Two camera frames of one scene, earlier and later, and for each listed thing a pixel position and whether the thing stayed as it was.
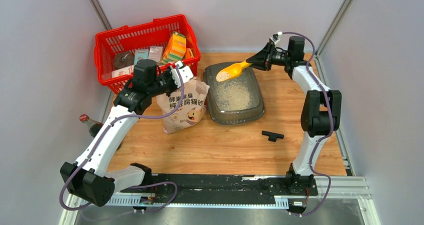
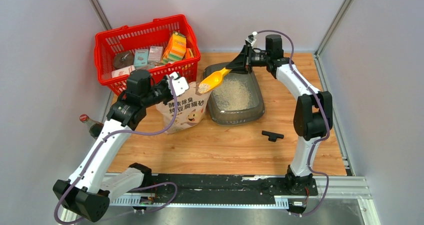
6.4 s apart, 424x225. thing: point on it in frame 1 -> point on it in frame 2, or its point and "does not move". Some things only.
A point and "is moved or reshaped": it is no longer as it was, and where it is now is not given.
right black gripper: (262, 60) -> (240, 62)
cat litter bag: (192, 109) does not move
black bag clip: (272, 136) does not move
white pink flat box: (125, 71) does not move
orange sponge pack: (175, 48) does not move
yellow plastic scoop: (232, 71) is moved or reshaped
